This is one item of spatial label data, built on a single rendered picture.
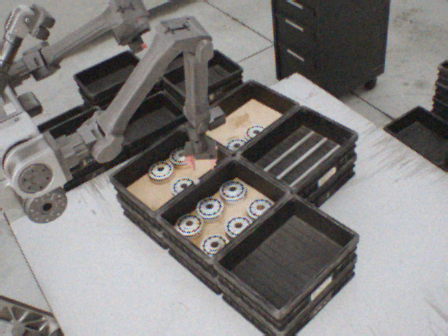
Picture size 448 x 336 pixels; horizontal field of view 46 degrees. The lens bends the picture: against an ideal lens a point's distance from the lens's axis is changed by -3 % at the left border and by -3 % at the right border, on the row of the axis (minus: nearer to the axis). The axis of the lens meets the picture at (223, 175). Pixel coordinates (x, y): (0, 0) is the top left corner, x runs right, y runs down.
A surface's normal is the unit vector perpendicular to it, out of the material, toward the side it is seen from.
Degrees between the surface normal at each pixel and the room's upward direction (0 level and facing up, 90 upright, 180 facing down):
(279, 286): 0
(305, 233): 0
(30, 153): 0
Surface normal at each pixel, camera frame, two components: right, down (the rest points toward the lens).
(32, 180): 0.55, 0.54
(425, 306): -0.12, -0.70
